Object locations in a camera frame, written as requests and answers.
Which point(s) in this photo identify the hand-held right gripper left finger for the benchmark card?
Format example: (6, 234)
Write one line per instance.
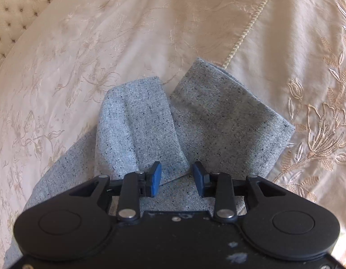
(155, 180)

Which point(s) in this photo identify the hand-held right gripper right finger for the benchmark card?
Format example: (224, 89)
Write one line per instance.
(198, 180)

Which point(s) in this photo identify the grey speckled pants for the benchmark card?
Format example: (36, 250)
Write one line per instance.
(144, 117)

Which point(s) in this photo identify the cream embroidered bedspread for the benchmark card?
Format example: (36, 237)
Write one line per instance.
(105, 33)

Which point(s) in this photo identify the beige tufted headboard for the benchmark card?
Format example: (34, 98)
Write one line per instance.
(16, 11)

